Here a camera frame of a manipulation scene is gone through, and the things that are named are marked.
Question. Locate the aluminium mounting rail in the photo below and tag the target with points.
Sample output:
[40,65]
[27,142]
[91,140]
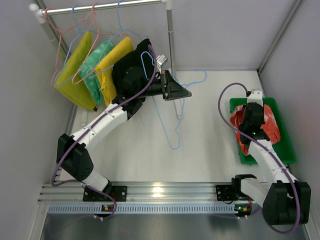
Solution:
[143,192]

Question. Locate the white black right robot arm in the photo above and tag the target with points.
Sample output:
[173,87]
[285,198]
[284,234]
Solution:
[284,200]

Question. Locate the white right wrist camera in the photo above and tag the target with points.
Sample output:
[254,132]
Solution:
[255,96]

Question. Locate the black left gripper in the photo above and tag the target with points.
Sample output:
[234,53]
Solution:
[165,85]

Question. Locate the green plastic tray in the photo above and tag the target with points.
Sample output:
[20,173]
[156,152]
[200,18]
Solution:
[284,148]

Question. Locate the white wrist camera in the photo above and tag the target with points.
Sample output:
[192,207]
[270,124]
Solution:
[255,96]
[160,61]

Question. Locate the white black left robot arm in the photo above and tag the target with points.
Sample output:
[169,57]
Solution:
[73,151]

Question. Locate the silver white clothes rack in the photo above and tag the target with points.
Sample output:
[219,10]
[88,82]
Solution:
[37,9]

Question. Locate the black trousers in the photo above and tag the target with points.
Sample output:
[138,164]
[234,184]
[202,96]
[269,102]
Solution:
[132,65]

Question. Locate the green white patterned trousers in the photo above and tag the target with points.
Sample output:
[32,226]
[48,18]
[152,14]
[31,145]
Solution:
[93,84]

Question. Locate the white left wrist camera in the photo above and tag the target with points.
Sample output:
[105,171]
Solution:
[160,61]

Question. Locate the grey slotted cable duct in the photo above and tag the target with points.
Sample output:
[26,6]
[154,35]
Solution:
[145,208]

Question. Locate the red white patterned trousers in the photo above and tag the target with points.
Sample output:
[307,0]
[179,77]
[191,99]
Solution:
[270,126]

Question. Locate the pink wire hanger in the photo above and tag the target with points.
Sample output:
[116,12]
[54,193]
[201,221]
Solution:
[62,50]
[93,28]

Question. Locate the olive yellow trousers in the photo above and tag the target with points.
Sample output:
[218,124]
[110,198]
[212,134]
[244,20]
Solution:
[69,83]

